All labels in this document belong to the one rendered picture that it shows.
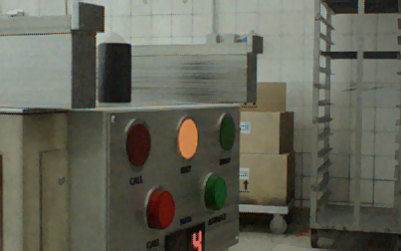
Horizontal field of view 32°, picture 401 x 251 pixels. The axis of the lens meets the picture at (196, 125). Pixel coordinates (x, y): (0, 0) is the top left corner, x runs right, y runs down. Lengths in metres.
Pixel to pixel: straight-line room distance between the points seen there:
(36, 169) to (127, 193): 0.07
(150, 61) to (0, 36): 0.29
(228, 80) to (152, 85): 0.09
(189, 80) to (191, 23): 4.05
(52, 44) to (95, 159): 0.09
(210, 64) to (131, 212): 0.25
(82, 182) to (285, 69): 4.12
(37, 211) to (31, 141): 0.05
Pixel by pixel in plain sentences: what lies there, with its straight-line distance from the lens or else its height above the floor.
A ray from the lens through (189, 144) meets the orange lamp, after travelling 0.59.
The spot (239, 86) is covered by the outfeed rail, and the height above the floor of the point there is 0.86.
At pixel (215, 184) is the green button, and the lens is 0.63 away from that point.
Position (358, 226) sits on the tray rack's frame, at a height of 0.14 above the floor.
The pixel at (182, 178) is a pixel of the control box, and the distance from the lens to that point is 0.59.
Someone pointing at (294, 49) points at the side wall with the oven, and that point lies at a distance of 4.58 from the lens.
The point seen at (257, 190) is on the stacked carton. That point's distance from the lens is 4.19.
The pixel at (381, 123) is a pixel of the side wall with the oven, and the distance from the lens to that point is 4.51.
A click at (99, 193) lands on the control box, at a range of 0.50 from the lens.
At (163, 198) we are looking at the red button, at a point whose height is 0.77.
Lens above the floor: 0.85
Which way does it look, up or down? 3 degrees down
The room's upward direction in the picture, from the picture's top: 1 degrees clockwise
